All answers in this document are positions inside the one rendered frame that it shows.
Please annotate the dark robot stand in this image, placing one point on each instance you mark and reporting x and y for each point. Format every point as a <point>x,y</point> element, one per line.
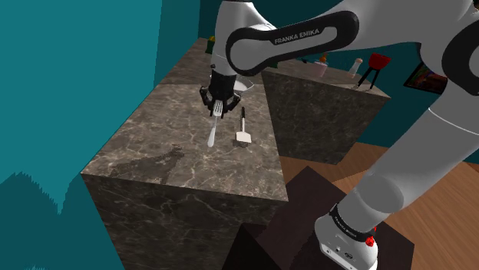
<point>299,232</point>

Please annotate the marble kitchen island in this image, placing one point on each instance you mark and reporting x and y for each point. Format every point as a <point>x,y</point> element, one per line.
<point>318,112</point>

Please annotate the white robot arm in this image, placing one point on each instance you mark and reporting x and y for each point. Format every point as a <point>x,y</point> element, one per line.
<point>404,149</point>

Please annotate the white bowl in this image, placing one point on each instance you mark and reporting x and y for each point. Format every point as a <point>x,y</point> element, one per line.
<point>243,84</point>

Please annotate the framed wall picture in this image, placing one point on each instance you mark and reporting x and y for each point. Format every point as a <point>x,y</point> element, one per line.
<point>423,79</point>

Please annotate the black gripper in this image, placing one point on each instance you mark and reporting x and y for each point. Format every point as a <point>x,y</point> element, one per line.
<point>220,85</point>

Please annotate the pink bottle with orange cap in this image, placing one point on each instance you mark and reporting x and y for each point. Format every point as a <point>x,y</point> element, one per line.
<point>321,65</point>

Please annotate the green box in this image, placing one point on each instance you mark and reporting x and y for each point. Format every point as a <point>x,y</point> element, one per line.
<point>210,44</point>

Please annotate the silver fork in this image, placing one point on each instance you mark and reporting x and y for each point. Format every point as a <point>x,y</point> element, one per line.
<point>214,125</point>

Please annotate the marble kitchen counter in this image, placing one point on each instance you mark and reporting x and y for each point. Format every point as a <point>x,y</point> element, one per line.
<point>179,149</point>

